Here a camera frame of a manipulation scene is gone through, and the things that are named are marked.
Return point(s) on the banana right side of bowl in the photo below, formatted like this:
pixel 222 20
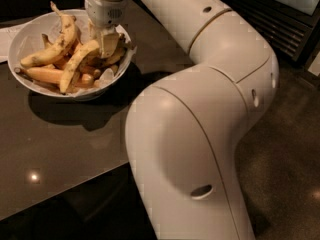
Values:
pixel 122 48

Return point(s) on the dark appliance with vent grille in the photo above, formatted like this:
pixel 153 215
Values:
pixel 290 26

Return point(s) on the orange banana lower left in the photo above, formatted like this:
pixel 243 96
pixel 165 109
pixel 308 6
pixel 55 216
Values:
pixel 53 76

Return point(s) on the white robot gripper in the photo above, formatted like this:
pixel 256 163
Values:
pixel 104 13

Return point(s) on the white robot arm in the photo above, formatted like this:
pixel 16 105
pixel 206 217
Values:
pixel 182 131

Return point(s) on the long yellow banana front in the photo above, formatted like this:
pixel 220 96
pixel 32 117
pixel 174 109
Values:
pixel 90 47

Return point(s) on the white paper napkin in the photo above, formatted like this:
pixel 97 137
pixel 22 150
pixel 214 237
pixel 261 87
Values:
pixel 6 37

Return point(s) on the white ceramic bowl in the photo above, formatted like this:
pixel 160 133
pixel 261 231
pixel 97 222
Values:
pixel 28 40

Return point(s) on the spotted banana top left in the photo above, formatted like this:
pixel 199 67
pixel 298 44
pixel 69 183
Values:
pixel 60 47

